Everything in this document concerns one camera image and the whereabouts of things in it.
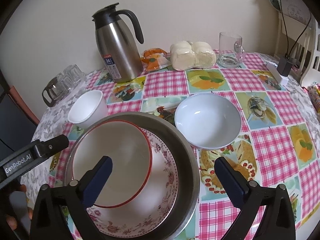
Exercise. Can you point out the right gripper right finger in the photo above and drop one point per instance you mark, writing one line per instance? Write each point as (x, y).
(248, 196)

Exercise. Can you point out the strawberry pattern bowl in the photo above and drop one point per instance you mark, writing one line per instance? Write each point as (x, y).
(130, 151)

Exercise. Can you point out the grey floral lace tablecloth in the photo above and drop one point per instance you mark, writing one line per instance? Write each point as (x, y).
(54, 122)

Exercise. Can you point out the clear glass mug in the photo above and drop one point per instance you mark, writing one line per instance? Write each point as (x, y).
(231, 51)

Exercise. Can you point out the colourful candy packet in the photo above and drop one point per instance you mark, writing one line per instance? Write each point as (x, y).
(314, 95)

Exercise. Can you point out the pink floral round plate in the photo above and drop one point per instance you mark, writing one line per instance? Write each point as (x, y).
(153, 204)

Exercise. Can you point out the orange snack packet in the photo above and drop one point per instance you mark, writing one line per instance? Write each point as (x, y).
(155, 59)

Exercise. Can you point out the pink checkered tablecloth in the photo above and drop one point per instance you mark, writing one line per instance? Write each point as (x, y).
(279, 139)

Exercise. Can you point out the black power adapter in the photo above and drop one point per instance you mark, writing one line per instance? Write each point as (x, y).
(284, 66)

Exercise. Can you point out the bag of white steamed buns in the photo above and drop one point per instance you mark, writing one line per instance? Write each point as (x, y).
(186, 55)

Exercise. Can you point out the white power strip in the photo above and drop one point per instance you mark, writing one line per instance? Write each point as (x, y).
(282, 80)

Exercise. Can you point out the glass coffee pot black handle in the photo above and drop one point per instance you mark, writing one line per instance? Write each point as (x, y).
(53, 92)

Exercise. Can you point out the white wooden chair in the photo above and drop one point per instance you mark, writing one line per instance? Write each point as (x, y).
(298, 38)

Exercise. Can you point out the white square bowl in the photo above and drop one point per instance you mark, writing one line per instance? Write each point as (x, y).
(88, 109)

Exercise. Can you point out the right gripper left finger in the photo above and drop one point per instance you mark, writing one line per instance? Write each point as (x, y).
(48, 220)

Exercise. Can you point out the clear drinking glass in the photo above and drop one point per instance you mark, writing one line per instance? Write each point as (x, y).
(74, 72)
(60, 76)
(66, 82)

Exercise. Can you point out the small white round bowl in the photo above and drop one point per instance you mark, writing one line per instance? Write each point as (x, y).
(208, 121)

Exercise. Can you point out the person's left hand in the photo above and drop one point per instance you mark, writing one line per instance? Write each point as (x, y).
(21, 212)

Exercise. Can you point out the stainless steel thermos jug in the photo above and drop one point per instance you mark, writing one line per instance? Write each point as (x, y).
(116, 33)

